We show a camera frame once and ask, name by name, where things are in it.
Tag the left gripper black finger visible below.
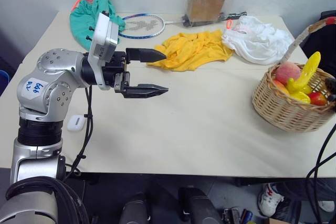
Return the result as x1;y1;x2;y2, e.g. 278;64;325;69
125;47;168;64
122;83;169;100

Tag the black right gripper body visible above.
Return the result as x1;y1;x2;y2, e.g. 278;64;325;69
324;77;336;102

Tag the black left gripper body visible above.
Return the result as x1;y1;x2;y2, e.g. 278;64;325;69
101;50;131;94

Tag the red apple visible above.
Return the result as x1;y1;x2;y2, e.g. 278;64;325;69
308;92;328;106

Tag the yellow banana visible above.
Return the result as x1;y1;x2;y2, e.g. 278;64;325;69
286;51;321;94

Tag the blue white badminton racket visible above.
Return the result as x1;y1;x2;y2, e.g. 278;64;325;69
118;13;184;38

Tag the yellow mango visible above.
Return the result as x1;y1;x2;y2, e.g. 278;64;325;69
288;91;312;104

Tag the black chair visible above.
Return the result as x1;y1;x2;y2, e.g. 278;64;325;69
300;10;336;74

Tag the yellow cloth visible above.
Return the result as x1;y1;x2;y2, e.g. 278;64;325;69
146;30;234;72

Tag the pink peach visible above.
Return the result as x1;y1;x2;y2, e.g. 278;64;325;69
275;62;301;86

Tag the orange round fruit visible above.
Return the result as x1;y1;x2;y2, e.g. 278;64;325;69
272;79;291;97

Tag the white earbud case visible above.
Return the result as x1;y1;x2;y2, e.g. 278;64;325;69
67;114;85;132

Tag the brown cardboard in clear bag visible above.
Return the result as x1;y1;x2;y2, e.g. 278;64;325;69
183;0;233;27

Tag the white crumpled cloth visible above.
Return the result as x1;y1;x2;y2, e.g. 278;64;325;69
222;15;295;66

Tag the blue object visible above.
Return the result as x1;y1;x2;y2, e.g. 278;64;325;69
0;69;11;96

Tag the dark rounded shape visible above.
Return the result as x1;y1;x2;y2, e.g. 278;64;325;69
178;186;224;224
122;192;150;224

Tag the white shoe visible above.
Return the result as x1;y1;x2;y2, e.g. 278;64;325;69
319;200;335;213

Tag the white red sneaker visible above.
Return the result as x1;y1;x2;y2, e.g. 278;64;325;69
258;183;284;217

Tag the dark tool clutter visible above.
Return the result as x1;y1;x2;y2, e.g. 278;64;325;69
223;207;254;224

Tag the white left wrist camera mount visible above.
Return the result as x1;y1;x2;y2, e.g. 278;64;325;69
87;11;120;91

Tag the green drawstring bag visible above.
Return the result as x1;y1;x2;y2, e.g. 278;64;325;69
69;0;126;50

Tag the wicker basket with handle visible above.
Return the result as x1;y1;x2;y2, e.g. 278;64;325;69
251;16;336;133

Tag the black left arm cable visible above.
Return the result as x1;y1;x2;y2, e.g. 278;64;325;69
62;84;95;183

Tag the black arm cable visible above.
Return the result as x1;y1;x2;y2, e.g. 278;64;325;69
306;123;336;224
62;84;95;183

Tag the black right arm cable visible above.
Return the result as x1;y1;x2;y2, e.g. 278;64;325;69
306;123;336;224

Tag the black strap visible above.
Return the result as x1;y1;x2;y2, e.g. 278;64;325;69
219;10;248;22

